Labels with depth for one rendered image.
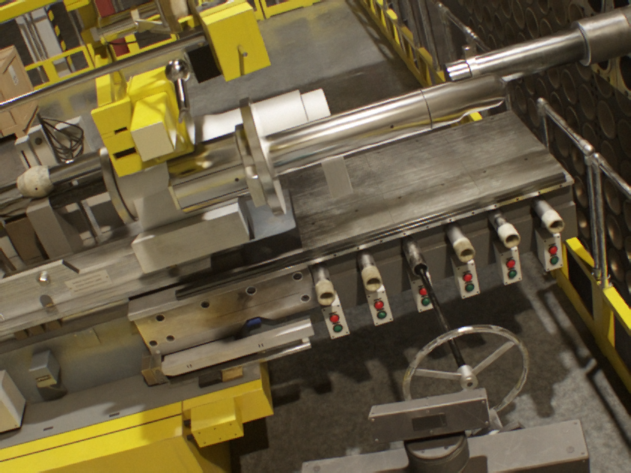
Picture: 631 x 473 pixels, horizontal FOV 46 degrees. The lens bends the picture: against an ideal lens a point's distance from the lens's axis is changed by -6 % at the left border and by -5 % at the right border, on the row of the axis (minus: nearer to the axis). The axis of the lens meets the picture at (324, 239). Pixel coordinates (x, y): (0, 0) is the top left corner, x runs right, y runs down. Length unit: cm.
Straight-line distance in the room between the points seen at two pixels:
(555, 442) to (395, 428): 19
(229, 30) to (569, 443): 106
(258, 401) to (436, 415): 212
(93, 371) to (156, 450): 49
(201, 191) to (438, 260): 99
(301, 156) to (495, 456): 165
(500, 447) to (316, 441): 256
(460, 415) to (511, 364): 269
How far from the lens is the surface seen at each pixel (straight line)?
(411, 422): 86
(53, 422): 324
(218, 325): 301
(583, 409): 333
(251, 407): 296
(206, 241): 274
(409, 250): 280
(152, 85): 233
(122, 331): 308
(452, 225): 287
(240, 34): 161
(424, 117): 244
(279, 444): 350
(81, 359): 319
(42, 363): 313
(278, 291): 293
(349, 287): 292
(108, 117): 254
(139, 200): 277
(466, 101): 248
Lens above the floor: 249
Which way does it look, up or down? 33 degrees down
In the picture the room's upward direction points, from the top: 18 degrees counter-clockwise
